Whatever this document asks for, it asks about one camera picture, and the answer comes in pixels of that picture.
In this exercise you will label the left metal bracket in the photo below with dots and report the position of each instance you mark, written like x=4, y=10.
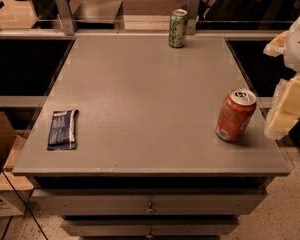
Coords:
x=66, y=18

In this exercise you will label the metal bracket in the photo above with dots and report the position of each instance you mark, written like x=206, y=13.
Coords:
x=192, y=9
x=66, y=18

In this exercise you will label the lower drawer knob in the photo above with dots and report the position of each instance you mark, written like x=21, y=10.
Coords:
x=149, y=234

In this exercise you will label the drawer knob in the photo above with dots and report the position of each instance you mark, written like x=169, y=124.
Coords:
x=150, y=209
x=149, y=234

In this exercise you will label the green soda can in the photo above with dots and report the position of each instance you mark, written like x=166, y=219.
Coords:
x=177, y=28

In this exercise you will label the blue rxbar blueberry wrapper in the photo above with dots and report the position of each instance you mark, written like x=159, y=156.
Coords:
x=62, y=131

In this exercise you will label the upper drawer knob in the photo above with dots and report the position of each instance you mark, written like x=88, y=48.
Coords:
x=150, y=209

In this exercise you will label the orange coke can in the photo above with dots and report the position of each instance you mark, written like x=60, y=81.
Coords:
x=235, y=114

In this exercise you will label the cardboard box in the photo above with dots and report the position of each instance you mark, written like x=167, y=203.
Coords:
x=15, y=191

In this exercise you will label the grey drawer cabinet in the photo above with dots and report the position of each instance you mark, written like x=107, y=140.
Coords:
x=145, y=132

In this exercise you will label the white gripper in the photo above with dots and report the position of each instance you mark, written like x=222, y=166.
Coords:
x=299, y=42

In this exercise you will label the right metal bracket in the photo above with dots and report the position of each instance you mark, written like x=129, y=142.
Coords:
x=192, y=9

